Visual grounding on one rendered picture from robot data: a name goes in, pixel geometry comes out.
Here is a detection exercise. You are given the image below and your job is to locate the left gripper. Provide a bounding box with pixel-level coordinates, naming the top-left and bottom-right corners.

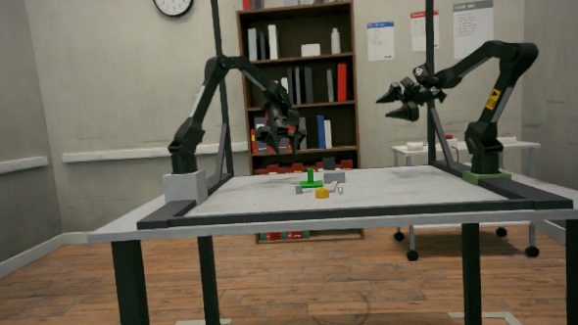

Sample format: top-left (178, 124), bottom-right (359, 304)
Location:
top-left (376, 82), bottom-right (427, 122)

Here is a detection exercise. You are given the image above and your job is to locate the green square plate with round peg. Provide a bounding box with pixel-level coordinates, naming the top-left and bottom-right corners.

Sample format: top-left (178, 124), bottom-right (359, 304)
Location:
top-left (300, 168), bottom-right (323, 188)

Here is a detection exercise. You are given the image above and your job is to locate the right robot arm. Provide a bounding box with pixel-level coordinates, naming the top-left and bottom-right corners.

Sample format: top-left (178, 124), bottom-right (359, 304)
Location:
top-left (168, 54), bottom-right (301, 175)

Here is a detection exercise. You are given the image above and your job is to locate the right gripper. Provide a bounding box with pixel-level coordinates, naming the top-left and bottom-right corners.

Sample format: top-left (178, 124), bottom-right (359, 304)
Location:
top-left (255, 114), bottom-right (308, 155)

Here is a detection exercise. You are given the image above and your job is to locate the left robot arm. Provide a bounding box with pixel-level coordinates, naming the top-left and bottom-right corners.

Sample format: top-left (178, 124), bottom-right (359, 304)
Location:
top-left (400, 40), bottom-right (539, 174)

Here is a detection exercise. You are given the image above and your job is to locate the yellow round nut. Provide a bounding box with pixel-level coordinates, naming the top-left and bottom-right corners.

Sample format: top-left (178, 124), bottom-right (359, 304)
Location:
top-left (315, 188), bottom-right (329, 199)

